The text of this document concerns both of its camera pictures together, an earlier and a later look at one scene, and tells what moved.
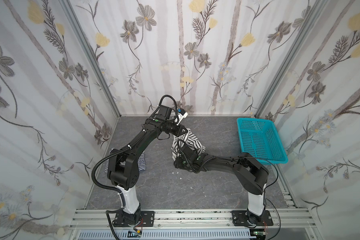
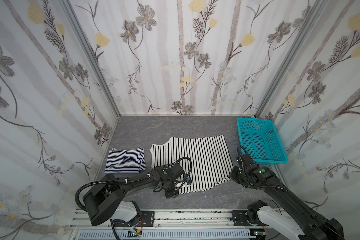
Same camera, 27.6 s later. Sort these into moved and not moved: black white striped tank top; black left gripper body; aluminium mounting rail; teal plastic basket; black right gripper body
Moved: black white striped tank top; black left gripper body; black right gripper body
Not moved: aluminium mounting rail; teal plastic basket
